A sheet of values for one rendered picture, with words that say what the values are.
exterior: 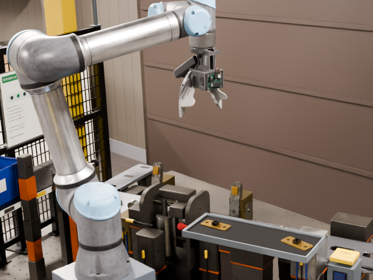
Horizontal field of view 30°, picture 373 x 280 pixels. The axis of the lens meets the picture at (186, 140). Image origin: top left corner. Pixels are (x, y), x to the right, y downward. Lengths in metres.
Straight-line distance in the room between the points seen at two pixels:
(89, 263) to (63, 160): 0.28
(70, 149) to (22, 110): 1.07
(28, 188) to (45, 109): 0.82
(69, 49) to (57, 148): 0.31
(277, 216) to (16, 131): 1.21
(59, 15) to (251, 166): 2.39
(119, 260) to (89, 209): 0.16
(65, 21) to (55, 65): 1.47
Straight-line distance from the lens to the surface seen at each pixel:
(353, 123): 4.41
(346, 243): 2.26
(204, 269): 2.16
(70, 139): 1.85
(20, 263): 2.92
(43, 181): 2.80
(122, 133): 6.28
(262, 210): 3.24
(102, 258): 1.82
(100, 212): 1.77
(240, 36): 4.90
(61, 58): 1.66
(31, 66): 1.69
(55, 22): 3.13
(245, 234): 1.92
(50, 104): 1.81
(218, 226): 1.96
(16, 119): 2.88
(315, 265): 2.02
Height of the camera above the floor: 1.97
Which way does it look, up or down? 17 degrees down
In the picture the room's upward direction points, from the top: 2 degrees counter-clockwise
